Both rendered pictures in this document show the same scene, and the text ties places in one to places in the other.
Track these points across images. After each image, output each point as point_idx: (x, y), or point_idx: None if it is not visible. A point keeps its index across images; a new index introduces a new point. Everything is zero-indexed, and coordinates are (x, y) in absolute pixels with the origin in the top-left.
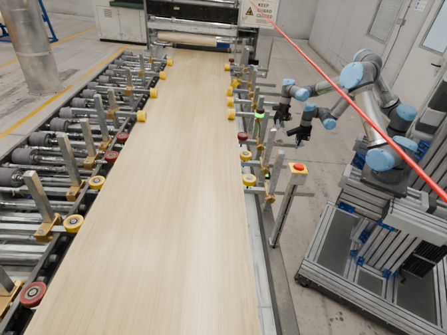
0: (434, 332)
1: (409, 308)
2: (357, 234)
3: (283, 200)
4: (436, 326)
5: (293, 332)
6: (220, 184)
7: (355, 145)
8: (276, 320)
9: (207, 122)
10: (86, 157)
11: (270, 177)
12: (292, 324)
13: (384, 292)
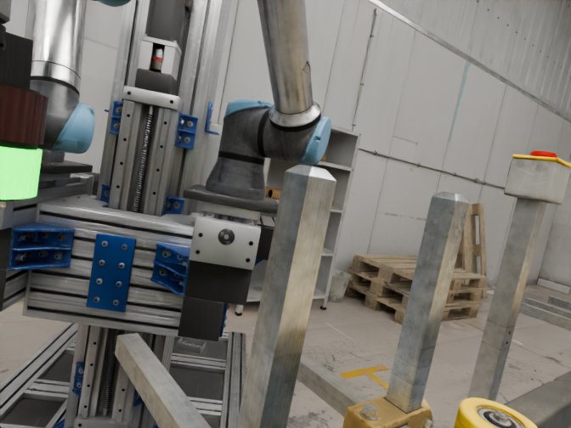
0: (238, 374)
1: (213, 391)
2: (132, 403)
3: (522, 277)
4: (226, 370)
5: (548, 391)
6: None
7: (6, 206)
8: (559, 424)
9: None
10: None
11: (423, 342)
12: (543, 393)
13: (208, 411)
